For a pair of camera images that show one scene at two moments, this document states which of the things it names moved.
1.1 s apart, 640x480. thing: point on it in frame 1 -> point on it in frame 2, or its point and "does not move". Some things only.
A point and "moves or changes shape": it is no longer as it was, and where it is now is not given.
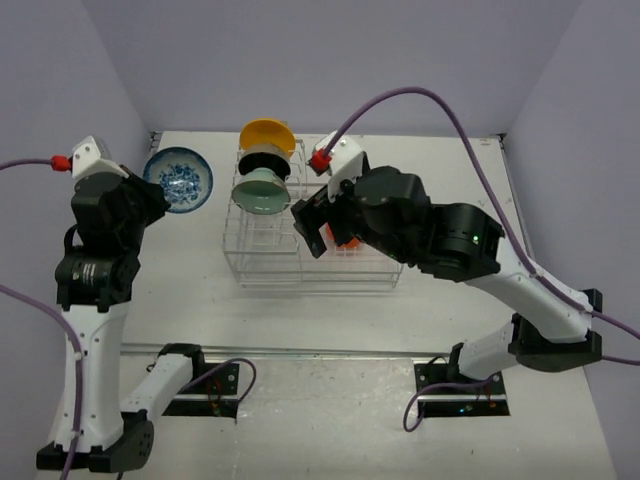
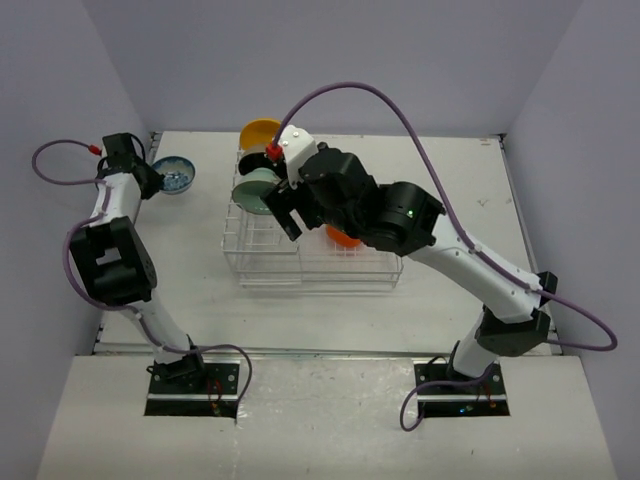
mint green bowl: [261, 191] does not move
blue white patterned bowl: [185, 176] moves or changes shape
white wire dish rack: [272, 251] does not move
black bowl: [269, 160] does not move
